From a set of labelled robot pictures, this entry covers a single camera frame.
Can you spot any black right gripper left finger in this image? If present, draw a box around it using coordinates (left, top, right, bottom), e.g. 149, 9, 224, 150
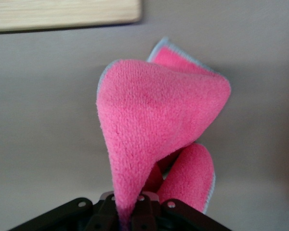
8, 192, 118, 231

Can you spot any pink microfibre cloth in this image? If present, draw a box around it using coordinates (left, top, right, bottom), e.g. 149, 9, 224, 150
96, 37, 232, 231

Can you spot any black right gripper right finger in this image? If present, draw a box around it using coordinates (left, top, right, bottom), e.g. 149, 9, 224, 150
131, 193, 232, 231

